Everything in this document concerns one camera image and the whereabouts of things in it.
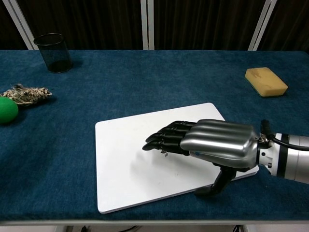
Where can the blue tablecloth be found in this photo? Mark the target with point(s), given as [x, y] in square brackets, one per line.
[144, 79]

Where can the green ball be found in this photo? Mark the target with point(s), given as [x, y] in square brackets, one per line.
[7, 111]

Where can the upright white screen frame post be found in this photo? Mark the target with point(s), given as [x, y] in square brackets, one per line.
[147, 24]

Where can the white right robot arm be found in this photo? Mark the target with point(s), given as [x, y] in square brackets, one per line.
[292, 159]

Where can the dark curtain panel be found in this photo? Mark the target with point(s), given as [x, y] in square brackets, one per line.
[289, 24]
[9, 33]
[205, 24]
[84, 19]

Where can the yellow sponge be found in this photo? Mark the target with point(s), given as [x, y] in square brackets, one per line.
[265, 81]

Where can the black mesh pen cup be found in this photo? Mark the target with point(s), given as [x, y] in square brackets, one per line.
[56, 55]

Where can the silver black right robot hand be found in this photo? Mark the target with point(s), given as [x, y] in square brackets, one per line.
[217, 142]

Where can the slanted white screen frame post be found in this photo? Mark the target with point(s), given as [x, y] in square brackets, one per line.
[25, 38]
[256, 36]

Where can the white laptop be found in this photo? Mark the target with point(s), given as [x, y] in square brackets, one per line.
[120, 169]

